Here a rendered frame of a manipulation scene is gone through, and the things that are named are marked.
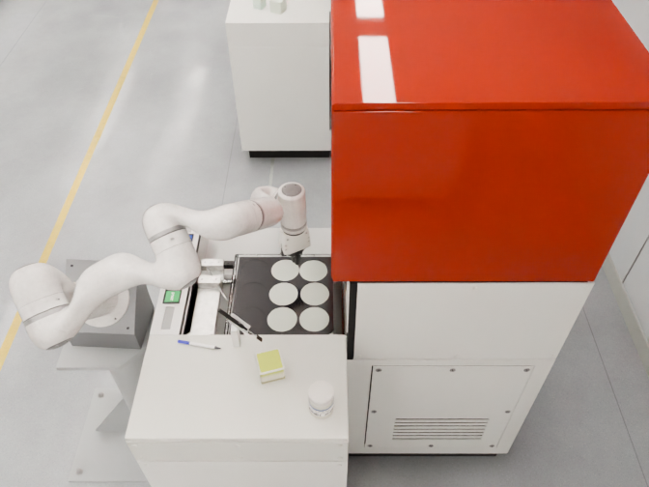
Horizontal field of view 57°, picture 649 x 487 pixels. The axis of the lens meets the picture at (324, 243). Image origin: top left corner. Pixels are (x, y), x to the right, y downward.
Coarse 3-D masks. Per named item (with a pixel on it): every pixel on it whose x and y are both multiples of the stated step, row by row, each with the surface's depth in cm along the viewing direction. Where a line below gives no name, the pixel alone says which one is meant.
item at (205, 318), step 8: (208, 272) 217; (216, 272) 217; (224, 272) 219; (200, 288) 212; (208, 288) 212; (216, 288) 212; (200, 296) 209; (208, 296) 209; (216, 296) 209; (200, 304) 207; (208, 304) 207; (216, 304) 207; (200, 312) 205; (208, 312) 204; (216, 312) 205; (192, 320) 202; (200, 320) 202; (208, 320) 202; (216, 320) 204; (192, 328) 200; (200, 328) 200; (208, 328) 200
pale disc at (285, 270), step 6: (276, 264) 217; (282, 264) 217; (288, 264) 217; (294, 264) 217; (276, 270) 215; (282, 270) 215; (288, 270) 215; (294, 270) 215; (276, 276) 213; (282, 276) 213; (288, 276) 213; (294, 276) 213
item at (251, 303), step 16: (240, 272) 214; (256, 272) 214; (240, 288) 209; (256, 288) 209; (240, 304) 204; (256, 304) 204; (272, 304) 204; (288, 304) 204; (304, 304) 204; (320, 304) 204; (256, 320) 200
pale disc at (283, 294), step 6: (276, 288) 209; (282, 288) 209; (288, 288) 209; (294, 288) 209; (270, 294) 207; (276, 294) 207; (282, 294) 207; (288, 294) 207; (294, 294) 207; (276, 300) 206; (282, 300) 206; (288, 300) 206; (294, 300) 206
